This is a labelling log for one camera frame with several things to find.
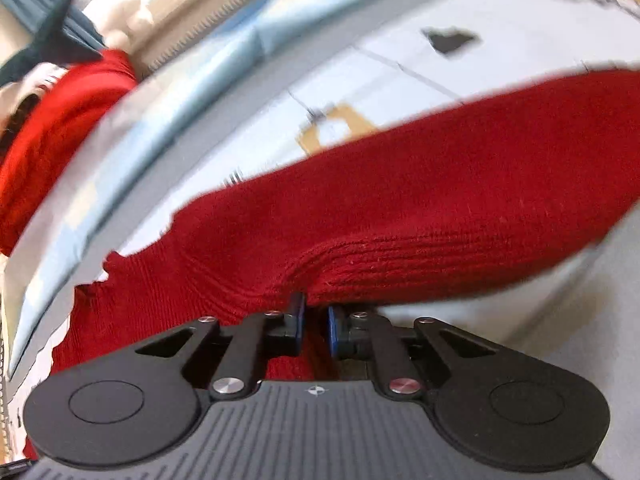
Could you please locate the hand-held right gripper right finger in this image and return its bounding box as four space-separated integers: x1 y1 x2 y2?
326 306 493 403

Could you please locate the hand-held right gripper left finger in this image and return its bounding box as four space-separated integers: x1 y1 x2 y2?
134 292 307 402

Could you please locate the red knit sweater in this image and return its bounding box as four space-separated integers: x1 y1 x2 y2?
22 67 640 461

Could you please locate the light blue sheet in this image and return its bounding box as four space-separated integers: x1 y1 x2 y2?
5 0 396 376

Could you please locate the red folded blanket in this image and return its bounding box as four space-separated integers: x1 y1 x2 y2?
0 49 138 256

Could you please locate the grey mattress with beaded trim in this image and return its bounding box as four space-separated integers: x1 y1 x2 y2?
140 0 331 73

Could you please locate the white plush toy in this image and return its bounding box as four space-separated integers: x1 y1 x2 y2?
102 0 157 52

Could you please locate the white folded blanket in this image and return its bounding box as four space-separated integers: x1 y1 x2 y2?
0 62 68 126

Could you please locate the dark navy garment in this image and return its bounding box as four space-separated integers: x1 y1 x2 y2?
0 0 106 86

